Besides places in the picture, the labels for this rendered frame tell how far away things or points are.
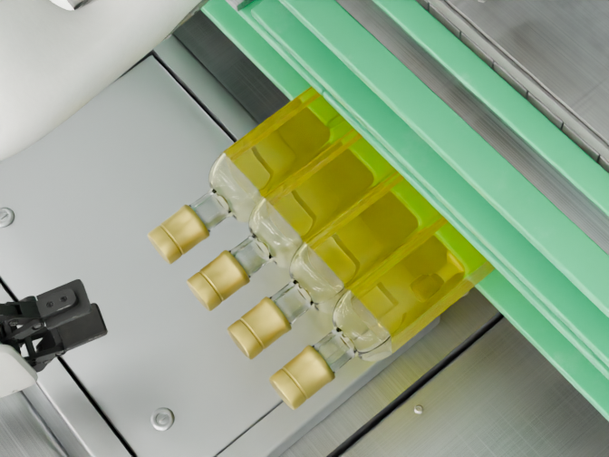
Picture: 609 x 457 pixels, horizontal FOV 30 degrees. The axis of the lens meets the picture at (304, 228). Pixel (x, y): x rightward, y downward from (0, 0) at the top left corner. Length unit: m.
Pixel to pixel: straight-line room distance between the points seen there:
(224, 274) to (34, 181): 0.32
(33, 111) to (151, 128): 0.63
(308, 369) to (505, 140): 0.24
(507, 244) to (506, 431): 0.24
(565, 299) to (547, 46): 0.20
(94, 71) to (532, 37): 0.41
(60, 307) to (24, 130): 0.38
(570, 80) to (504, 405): 0.36
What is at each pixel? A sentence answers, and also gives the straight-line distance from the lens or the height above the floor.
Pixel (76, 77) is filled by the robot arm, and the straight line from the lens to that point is 0.60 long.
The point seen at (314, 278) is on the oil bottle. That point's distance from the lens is 0.95.
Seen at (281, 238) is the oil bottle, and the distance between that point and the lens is 0.97.
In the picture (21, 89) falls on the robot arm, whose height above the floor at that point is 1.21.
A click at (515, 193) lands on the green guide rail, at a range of 0.86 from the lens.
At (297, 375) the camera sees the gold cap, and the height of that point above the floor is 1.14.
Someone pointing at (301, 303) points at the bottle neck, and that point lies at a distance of 0.96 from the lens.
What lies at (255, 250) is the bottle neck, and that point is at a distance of 0.98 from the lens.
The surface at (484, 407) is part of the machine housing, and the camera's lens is 1.11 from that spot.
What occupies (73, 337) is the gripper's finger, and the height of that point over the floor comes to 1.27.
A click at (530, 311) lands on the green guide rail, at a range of 1.00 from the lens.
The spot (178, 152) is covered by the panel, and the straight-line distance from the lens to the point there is 1.20.
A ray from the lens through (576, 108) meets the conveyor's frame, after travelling 0.88.
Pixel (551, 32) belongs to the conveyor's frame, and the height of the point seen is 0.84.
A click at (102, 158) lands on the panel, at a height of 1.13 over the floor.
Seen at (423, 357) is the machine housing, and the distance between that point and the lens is 1.11.
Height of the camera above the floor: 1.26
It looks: 12 degrees down
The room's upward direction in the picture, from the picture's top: 128 degrees counter-clockwise
